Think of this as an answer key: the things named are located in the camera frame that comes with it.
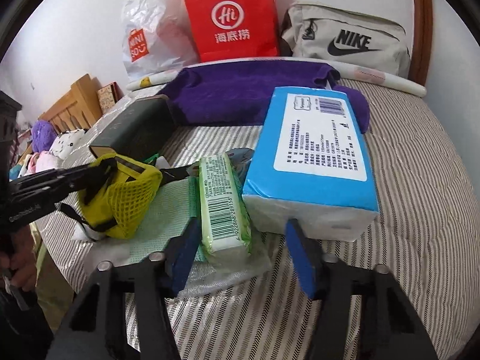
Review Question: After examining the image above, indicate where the yellow mesh pouch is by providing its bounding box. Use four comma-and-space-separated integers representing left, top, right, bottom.
77, 154, 163, 240

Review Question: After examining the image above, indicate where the person's left hand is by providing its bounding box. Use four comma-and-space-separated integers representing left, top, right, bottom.
1, 225, 37, 292

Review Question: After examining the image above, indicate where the pink plush toy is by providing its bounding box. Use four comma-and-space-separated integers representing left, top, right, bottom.
26, 151, 63, 175

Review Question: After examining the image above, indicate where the white spotted plush toy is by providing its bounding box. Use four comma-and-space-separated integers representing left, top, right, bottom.
49, 129, 86, 160

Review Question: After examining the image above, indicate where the green microfiber cloth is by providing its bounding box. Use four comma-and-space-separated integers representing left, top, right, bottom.
125, 175, 205, 265

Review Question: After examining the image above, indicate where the purple plush toy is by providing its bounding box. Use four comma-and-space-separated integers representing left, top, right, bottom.
31, 119, 58, 153

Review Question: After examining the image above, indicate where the white glove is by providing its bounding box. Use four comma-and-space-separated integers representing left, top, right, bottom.
72, 222, 107, 242

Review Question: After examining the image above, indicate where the wooden headboard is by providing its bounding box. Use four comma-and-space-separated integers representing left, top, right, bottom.
38, 74, 103, 133

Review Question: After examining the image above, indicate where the brown patterned box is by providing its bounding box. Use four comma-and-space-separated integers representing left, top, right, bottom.
97, 81, 123, 114

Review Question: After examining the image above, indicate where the dark green tea box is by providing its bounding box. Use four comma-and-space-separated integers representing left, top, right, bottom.
89, 94, 176, 162

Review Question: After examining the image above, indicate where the blue tissue pack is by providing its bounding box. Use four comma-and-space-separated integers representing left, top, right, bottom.
242, 87, 379, 242

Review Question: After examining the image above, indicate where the white persimmon wipe sachet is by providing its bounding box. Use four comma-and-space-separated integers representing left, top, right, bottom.
226, 148, 255, 185

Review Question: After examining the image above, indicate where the striped mattress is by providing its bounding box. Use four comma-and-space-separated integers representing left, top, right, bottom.
35, 77, 480, 360

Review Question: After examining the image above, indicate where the purple towel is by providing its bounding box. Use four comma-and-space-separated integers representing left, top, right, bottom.
160, 59, 370, 133

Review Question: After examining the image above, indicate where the white Miniso plastic bag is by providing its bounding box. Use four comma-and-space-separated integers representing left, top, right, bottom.
121, 0, 199, 81

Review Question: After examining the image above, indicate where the white rolled mat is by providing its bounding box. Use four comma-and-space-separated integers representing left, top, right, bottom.
126, 56, 427, 98

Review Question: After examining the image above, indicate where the beige Nike bag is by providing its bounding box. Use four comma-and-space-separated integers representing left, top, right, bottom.
281, 3, 411, 78

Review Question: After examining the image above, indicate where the red paper bag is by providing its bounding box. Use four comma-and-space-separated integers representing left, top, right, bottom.
184, 0, 280, 63

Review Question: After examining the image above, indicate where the brown wooden door frame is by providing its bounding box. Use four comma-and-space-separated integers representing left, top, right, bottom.
408, 0, 433, 86

